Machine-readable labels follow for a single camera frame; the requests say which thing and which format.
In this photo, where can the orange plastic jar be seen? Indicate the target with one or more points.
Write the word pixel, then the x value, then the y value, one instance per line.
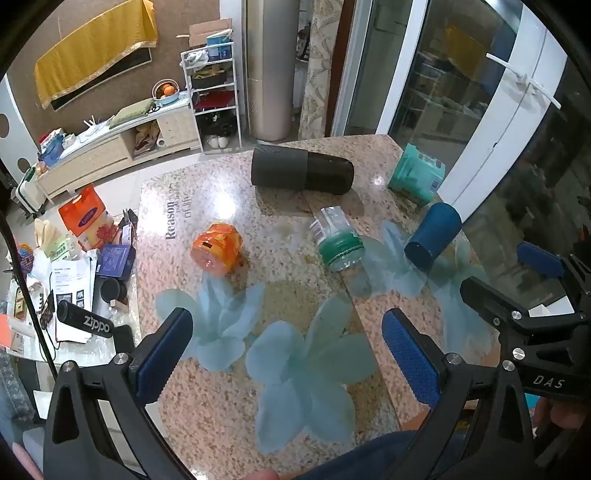
pixel 217 249

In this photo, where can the beige tower air conditioner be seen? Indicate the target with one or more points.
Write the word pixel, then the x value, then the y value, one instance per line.
pixel 270 69

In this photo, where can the clear jar with green lid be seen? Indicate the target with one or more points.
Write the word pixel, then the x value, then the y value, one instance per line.
pixel 337 240

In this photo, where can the patterned curtain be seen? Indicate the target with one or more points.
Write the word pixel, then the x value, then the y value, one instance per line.
pixel 318 69

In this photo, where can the dark blue box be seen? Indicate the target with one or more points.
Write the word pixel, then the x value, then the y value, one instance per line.
pixel 115 261

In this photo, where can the blue trousers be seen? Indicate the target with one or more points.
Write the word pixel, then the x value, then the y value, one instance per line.
pixel 369 450

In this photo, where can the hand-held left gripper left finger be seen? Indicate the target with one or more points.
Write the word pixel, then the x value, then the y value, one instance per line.
pixel 161 357

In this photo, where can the black round container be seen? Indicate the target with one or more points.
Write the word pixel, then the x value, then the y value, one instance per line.
pixel 113 290

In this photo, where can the fruit bowl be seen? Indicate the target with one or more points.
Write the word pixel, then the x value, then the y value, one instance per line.
pixel 166 92

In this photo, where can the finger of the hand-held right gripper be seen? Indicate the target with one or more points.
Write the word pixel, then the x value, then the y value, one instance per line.
pixel 489 295
pixel 540 259

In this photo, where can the white suitcase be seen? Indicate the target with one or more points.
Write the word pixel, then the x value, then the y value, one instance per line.
pixel 27 191

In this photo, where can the yellow cloth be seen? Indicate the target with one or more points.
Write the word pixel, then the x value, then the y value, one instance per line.
pixel 92 50

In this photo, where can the cardboard box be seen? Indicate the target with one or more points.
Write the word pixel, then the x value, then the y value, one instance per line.
pixel 207 32

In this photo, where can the white low cabinet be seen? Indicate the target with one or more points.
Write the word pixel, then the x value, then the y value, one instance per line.
pixel 120 147

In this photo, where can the teal cup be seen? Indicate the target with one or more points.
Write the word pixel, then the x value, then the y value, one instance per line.
pixel 415 173

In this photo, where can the large black tumbler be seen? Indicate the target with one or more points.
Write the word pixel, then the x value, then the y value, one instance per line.
pixel 300 170

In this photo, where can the black television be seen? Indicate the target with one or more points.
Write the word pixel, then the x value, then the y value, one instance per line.
pixel 124 64

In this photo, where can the green cushion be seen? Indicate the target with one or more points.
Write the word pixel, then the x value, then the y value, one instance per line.
pixel 131 113

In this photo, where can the dark blue cup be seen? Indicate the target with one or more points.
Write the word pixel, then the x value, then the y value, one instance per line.
pixel 434 235

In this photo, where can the white metal shelf rack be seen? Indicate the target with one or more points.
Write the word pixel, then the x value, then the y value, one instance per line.
pixel 217 99

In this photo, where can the white shoes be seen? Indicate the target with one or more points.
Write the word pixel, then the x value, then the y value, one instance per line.
pixel 217 141

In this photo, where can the blue tissue box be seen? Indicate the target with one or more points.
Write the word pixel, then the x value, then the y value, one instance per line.
pixel 219 46

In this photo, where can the person's right hand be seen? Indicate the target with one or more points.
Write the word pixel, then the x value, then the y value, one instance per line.
pixel 561 413

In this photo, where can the glass sliding door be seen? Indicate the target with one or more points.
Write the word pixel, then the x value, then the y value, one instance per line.
pixel 452 83

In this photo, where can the printed paper sheets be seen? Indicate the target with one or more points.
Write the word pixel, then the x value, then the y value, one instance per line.
pixel 74 286

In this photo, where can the orange tissue box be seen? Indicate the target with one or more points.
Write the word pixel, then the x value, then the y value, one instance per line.
pixel 83 214

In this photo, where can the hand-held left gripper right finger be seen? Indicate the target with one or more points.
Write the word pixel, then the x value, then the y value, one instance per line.
pixel 411 357

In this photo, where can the black cylindrical case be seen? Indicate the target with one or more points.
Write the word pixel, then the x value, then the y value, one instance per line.
pixel 85 319

